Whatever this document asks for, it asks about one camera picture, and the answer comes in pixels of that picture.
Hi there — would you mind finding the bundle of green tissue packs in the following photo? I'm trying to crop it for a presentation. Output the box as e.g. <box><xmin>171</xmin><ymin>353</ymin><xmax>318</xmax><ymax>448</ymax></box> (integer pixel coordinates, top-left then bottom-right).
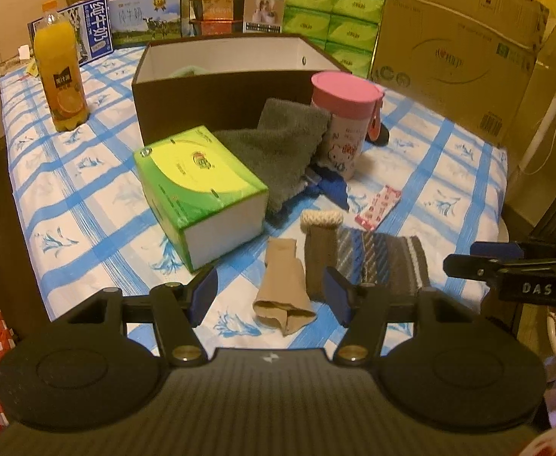
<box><xmin>283</xmin><ymin>0</ymin><xmax>386</xmax><ymax>79</ymax></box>

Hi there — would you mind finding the grey towel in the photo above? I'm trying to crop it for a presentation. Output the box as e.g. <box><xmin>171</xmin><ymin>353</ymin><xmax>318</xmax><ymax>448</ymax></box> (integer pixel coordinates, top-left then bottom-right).
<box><xmin>214</xmin><ymin>98</ymin><xmax>332</xmax><ymax>214</ymax></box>

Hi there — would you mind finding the pink lidded cup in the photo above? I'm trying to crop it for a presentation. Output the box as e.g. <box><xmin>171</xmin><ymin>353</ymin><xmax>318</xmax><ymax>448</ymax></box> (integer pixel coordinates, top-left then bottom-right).
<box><xmin>310</xmin><ymin>71</ymin><xmax>391</xmax><ymax>181</ymax></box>

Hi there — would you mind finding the pink wrapped packet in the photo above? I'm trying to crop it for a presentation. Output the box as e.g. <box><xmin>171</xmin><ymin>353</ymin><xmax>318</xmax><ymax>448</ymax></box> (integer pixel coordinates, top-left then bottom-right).
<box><xmin>355</xmin><ymin>187</ymin><xmax>403</xmax><ymax>233</ymax></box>

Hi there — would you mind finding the white pole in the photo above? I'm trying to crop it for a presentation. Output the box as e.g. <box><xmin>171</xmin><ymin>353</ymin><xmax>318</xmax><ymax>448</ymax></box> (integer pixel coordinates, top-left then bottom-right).
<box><xmin>520</xmin><ymin>64</ymin><xmax>556</xmax><ymax>174</ymax></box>

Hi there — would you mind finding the grey striped sock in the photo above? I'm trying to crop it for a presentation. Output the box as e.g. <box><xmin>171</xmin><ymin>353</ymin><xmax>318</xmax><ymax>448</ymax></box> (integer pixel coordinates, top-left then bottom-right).
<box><xmin>337</xmin><ymin>228</ymin><xmax>431</xmax><ymax>296</ymax></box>

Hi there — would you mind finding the white photo print box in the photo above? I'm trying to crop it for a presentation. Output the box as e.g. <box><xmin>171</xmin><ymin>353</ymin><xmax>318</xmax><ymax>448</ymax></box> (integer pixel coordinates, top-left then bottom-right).
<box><xmin>243</xmin><ymin>0</ymin><xmax>287</xmax><ymax>34</ymax></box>

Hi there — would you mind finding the red instant food bowl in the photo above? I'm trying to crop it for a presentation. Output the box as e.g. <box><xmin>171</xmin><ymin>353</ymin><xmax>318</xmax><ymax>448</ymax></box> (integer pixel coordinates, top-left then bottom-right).
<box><xmin>190</xmin><ymin>19</ymin><xmax>245</xmax><ymax>37</ymax></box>

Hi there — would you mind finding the green tissue box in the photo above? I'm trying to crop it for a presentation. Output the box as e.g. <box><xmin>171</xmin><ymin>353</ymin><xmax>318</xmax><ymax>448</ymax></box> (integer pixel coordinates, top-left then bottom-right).
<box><xmin>134</xmin><ymin>126</ymin><xmax>269</xmax><ymax>272</ymax></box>

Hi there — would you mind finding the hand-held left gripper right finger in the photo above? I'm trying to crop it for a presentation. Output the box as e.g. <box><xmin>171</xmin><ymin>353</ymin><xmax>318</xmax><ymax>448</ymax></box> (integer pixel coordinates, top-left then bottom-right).
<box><xmin>322</xmin><ymin>266</ymin><xmax>487</xmax><ymax>367</ymax></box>

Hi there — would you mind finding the large cardboard box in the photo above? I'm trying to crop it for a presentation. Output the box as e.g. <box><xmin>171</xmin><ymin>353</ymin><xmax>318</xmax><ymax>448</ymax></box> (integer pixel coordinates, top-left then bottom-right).
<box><xmin>368</xmin><ymin>0</ymin><xmax>556</xmax><ymax>149</ymax></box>

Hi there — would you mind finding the beige sock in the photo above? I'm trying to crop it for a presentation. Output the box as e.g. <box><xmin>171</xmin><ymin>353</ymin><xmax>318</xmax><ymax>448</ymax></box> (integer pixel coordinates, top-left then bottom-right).
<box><xmin>253</xmin><ymin>237</ymin><xmax>317</xmax><ymax>338</ymax></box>

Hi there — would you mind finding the blue cloth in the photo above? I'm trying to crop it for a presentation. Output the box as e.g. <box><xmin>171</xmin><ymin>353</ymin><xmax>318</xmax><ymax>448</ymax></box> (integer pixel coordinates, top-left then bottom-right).
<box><xmin>306</xmin><ymin>170</ymin><xmax>351</xmax><ymax>211</ymax></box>

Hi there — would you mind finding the brown storage box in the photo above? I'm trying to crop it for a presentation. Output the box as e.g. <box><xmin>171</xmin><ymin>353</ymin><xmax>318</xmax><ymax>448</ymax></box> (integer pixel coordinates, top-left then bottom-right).
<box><xmin>132</xmin><ymin>33</ymin><xmax>353</xmax><ymax>146</ymax></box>

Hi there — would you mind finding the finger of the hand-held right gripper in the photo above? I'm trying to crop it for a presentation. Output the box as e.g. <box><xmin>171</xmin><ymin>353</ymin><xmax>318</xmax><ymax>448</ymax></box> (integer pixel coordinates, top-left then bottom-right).
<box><xmin>470</xmin><ymin>241</ymin><xmax>556</xmax><ymax>261</ymax></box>
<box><xmin>442</xmin><ymin>253</ymin><xmax>556</xmax><ymax>280</ymax></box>

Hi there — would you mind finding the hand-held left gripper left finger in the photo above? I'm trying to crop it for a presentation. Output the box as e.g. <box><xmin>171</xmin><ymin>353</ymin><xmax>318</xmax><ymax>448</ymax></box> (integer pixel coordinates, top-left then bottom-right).
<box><xmin>66</xmin><ymin>266</ymin><xmax>218</xmax><ymax>367</ymax></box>

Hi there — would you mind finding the orange juice bottle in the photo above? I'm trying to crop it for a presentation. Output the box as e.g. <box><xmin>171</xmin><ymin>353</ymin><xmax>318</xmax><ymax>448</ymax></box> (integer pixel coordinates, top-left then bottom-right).
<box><xmin>33</xmin><ymin>2</ymin><xmax>90</xmax><ymax>133</ymax></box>

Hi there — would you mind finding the blue checked tablecloth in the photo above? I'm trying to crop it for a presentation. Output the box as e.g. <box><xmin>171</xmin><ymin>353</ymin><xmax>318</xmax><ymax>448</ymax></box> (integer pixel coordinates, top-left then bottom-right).
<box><xmin>0</xmin><ymin>47</ymin><xmax>509</xmax><ymax>360</ymax></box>

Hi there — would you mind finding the blue milk carton box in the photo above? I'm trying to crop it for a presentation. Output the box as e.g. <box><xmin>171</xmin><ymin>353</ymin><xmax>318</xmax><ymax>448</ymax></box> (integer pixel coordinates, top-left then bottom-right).
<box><xmin>27</xmin><ymin>0</ymin><xmax>114</xmax><ymax>67</ymax></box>

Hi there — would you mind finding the gold instant food bowl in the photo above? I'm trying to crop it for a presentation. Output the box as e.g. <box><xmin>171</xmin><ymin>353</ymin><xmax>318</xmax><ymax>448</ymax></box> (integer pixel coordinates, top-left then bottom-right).
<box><xmin>190</xmin><ymin>0</ymin><xmax>246</xmax><ymax>22</ymax></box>

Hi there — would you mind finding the milk box with cow print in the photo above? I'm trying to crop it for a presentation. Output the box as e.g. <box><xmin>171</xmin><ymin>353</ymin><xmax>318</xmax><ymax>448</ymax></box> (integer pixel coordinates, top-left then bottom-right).
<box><xmin>107</xmin><ymin>0</ymin><xmax>191</xmax><ymax>49</ymax></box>

